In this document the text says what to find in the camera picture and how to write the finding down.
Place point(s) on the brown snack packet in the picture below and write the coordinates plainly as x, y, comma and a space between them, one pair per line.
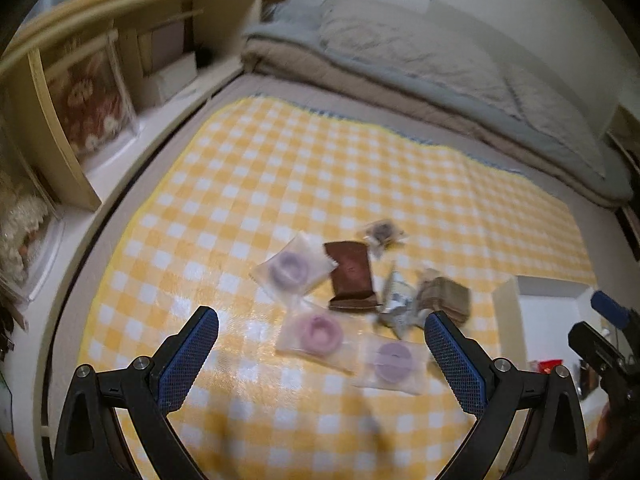
352, 275

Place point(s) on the person's right hand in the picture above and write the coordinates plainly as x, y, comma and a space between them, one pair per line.
601, 427

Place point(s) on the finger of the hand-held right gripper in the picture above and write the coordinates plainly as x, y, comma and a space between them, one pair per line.
607, 307
595, 344

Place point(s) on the yellow checkered mat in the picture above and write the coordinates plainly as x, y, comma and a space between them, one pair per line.
250, 185

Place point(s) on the plush doll in clear case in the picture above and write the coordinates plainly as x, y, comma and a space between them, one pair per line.
20, 235

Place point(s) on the donut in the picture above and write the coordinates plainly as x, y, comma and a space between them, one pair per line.
315, 332
290, 270
392, 360

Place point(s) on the small dark cookie packet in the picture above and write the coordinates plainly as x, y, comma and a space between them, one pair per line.
382, 232

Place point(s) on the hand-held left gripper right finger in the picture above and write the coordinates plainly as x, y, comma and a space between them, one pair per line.
452, 360

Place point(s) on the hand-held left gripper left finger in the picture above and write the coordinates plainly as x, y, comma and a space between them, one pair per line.
190, 355

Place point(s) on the beige quilted pillow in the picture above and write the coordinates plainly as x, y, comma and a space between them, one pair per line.
400, 45
550, 110

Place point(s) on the biscuits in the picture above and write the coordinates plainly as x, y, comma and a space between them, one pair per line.
445, 297

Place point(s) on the grey blanket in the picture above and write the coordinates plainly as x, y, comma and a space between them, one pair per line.
280, 27

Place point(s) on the white cardboard box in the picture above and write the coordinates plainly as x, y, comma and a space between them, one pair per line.
545, 320

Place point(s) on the closet shelf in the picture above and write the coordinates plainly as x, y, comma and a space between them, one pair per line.
627, 135

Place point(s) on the red snack packet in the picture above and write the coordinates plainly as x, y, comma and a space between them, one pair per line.
547, 366

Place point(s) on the small white box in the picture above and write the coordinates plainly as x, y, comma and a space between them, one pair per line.
172, 80

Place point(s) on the pink box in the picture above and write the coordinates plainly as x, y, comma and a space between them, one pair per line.
165, 45

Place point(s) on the silver snack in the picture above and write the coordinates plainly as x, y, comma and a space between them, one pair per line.
400, 305

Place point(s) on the framed picture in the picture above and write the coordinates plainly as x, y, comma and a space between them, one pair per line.
90, 105

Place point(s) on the wooden shelf unit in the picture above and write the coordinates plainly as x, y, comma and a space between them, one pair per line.
125, 1

